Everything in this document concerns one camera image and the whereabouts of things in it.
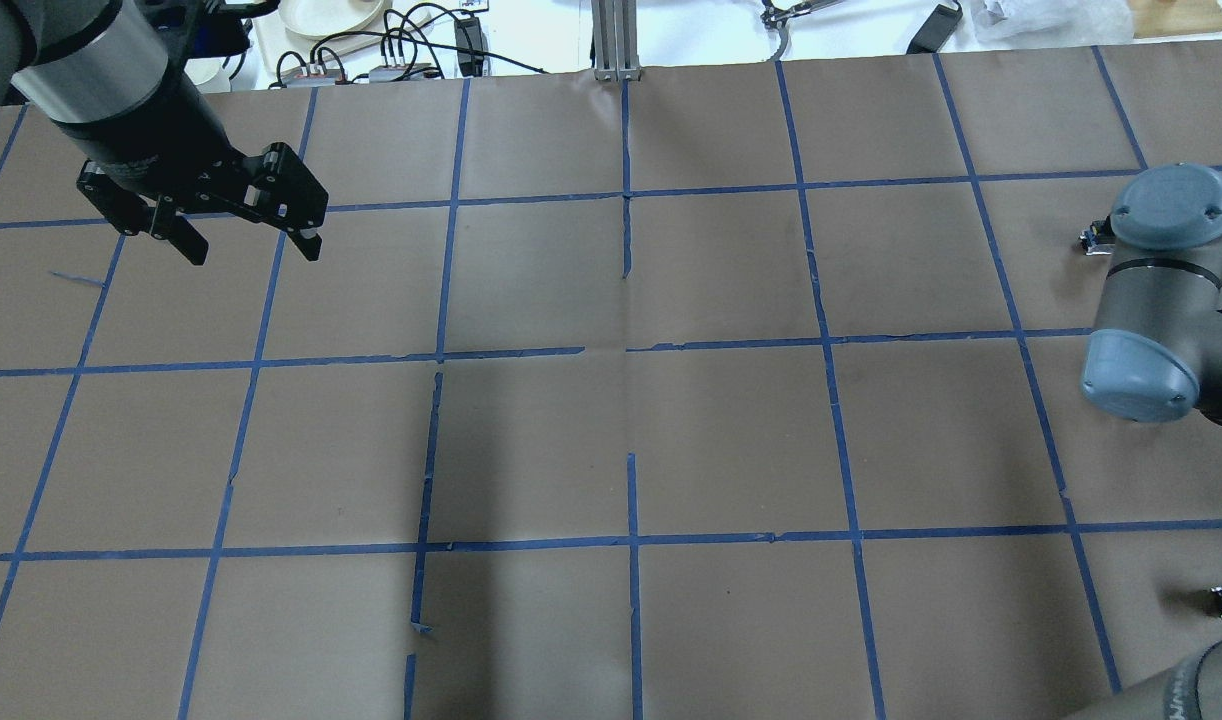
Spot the cream round plate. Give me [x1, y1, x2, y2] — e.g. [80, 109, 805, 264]
[276, 0, 387, 40]

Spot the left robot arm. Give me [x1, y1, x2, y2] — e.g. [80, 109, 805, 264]
[0, 1, 329, 266]

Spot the aluminium frame post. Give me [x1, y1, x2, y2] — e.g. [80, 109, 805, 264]
[591, 0, 642, 83]

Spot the black power adapter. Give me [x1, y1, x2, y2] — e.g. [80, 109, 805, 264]
[906, 1, 964, 55]

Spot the black power brick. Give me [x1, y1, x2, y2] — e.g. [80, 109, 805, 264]
[455, 13, 486, 77]

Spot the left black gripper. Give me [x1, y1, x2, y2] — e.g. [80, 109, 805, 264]
[53, 70, 329, 266]

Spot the small blue switch block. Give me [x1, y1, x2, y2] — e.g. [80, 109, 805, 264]
[1078, 218, 1117, 258]

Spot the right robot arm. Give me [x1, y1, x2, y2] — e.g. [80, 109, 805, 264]
[1064, 163, 1222, 719]

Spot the copper circuit board upper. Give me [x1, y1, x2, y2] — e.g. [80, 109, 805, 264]
[279, 64, 342, 88]

